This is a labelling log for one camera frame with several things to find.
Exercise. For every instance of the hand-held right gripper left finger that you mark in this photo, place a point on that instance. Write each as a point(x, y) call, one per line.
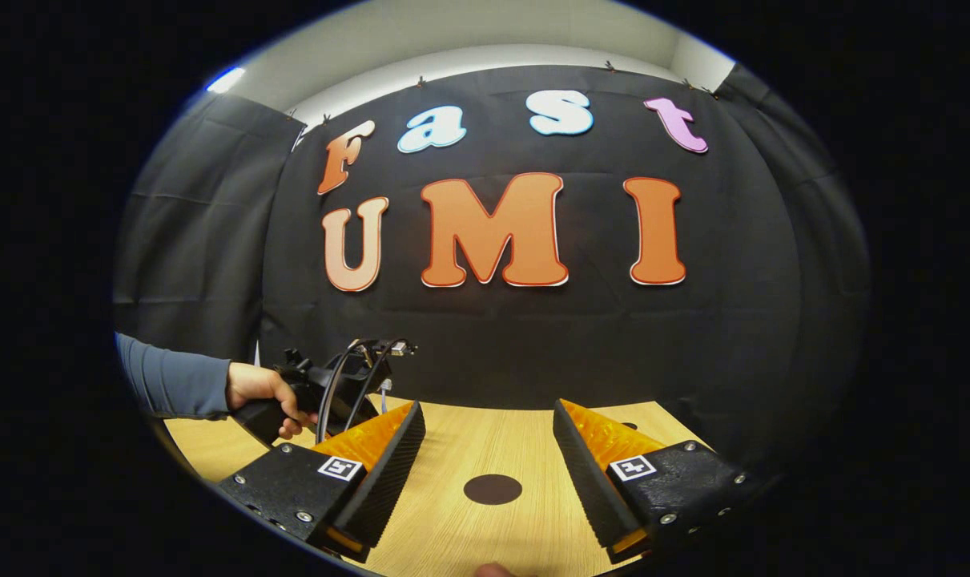
point(384, 473)

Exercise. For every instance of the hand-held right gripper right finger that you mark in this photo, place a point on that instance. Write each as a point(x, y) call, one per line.
point(585, 473)

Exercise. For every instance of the wooden desktop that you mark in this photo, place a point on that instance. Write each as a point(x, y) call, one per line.
point(468, 449)

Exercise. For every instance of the black backdrop cloth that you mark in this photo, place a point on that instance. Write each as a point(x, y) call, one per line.
point(533, 344)

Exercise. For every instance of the ceiling light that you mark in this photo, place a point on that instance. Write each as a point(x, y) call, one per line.
point(226, 79)

